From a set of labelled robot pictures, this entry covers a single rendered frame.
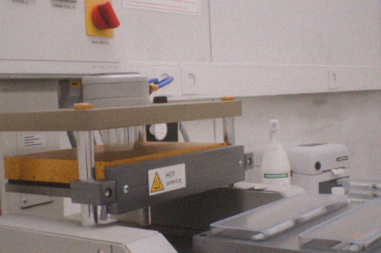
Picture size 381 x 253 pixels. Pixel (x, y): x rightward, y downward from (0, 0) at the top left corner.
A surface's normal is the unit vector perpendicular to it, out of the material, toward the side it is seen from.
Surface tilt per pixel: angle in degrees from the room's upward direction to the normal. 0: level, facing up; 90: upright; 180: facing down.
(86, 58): 90
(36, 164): 90
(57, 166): 90
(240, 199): 90
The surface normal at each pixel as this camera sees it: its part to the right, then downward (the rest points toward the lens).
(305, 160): -0.74, 0.00
